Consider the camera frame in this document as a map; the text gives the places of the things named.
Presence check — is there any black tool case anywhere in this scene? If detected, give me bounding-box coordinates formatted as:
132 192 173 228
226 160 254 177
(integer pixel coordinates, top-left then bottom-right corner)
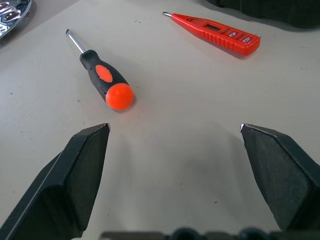
205 0 320 29

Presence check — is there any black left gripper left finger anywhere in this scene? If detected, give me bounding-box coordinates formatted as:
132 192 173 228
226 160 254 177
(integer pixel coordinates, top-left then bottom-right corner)
0 122 112 240

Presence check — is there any red voltage tester pen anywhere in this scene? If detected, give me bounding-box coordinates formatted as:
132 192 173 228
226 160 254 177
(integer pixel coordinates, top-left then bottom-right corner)
161 11 261 57

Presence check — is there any shiny silver patterned object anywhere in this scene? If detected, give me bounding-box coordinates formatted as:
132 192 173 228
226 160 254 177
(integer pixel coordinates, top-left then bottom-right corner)
0 0 33 40

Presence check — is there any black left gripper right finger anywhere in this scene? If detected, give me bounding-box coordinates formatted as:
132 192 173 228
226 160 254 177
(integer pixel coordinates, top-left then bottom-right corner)
240 122 320 232

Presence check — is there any black and orange screwdriver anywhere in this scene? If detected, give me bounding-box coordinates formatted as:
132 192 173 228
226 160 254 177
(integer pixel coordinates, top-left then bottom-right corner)
65 28 135 111

